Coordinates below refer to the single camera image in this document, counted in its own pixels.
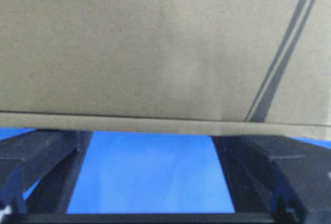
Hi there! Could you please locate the blue table cloth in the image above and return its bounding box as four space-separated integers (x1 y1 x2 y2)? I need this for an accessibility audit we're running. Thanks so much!
1 132 330 223

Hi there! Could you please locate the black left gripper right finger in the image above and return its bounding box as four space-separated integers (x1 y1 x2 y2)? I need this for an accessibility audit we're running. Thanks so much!
213 136 330 221

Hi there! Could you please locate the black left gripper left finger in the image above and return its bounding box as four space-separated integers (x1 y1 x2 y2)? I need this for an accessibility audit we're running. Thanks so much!
1 129 93 214

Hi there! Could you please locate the brown cardboard box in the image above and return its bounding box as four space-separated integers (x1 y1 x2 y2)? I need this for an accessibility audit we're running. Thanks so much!
1 0 330 139

